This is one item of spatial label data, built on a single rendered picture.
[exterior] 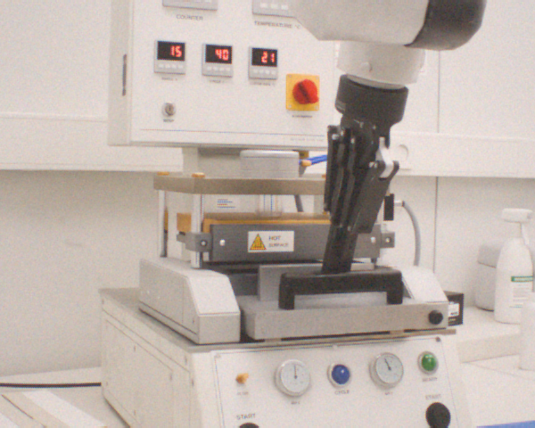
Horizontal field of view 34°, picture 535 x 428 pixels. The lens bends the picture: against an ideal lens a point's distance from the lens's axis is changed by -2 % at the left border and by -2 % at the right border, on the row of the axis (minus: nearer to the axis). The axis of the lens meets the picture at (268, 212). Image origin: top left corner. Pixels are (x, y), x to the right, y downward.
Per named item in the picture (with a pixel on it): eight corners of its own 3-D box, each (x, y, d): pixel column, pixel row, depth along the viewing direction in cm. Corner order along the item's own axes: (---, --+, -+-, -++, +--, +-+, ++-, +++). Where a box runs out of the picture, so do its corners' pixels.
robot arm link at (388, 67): (367, 37, 86) (357, 90, 88) (472, 47, 91) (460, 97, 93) (314, 11, 96) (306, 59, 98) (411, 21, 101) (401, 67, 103)
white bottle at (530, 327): (535, 372, 163) (539, 296, 163) (513, 367, 167) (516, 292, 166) (549, 368, 167) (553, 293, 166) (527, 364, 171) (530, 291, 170)
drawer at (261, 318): (173, 304, 122) (174, 248, 121) (316, 299, 131) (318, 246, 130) (254, 347, 95) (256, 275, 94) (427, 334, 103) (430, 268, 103)
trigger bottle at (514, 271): (486, 319, 195) (490, 208, 194) (513, 316, 199) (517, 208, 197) (513, 325, 187) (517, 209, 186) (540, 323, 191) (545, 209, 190)
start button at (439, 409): (427, 430, 103) (423, 407, 104) (447, 427, 104) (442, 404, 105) (434, 428, 101) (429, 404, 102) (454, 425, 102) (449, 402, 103)
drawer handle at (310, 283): (277, 308, 98) (278, 271, 98) (394, 301, 104) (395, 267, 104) (284, 310, 96) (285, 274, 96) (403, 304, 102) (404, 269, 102)
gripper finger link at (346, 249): (357, 214, 98) (369, 226, 96) (348, 255, 100) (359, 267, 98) (344, 214, 98) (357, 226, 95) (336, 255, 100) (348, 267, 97)
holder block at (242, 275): (185, 278, 120) (185, 259, 120) (316, 275, 128) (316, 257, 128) (226, 296, 105) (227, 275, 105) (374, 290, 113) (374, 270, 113)
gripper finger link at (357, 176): (382, 135, 96) (388, 138, 95) (363, 229, 100) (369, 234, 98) (349, 133, 94) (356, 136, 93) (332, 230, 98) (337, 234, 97)
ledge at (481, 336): (238, 352, 178) (238, 330, 178) (519, 318, 224) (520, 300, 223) (326, 383, 153) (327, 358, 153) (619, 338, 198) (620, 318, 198)
